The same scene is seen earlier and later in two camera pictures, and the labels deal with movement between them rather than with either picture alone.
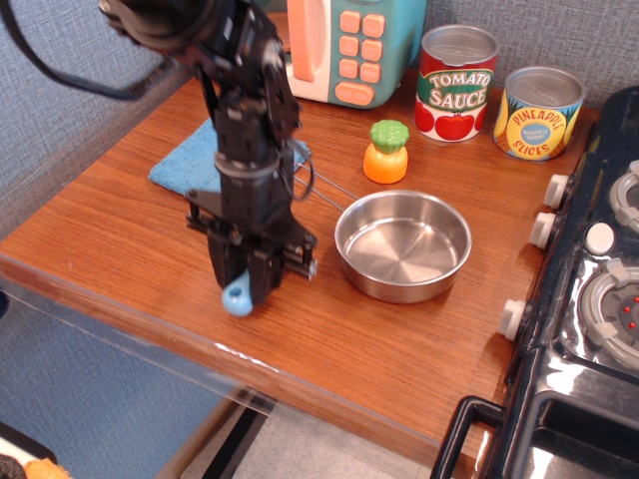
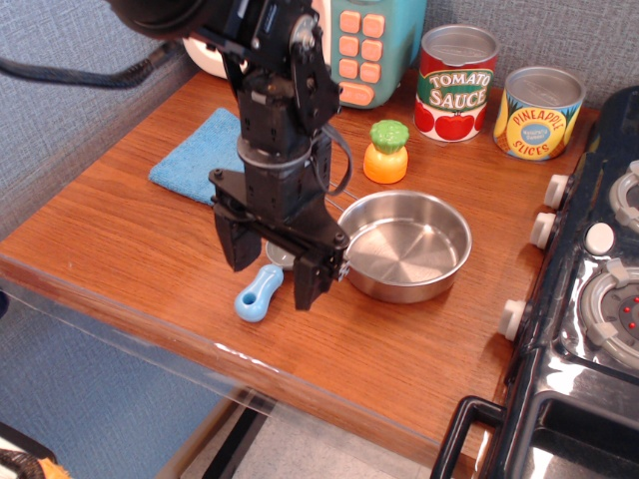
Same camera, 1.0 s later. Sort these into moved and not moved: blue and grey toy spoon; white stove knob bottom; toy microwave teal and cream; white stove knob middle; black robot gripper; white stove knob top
Moved: black robot gripper; blue and grey toy spoon
Not moved: white stove knob top; toy microwave teal and cream; white stove knob middle; white stove knob bottom
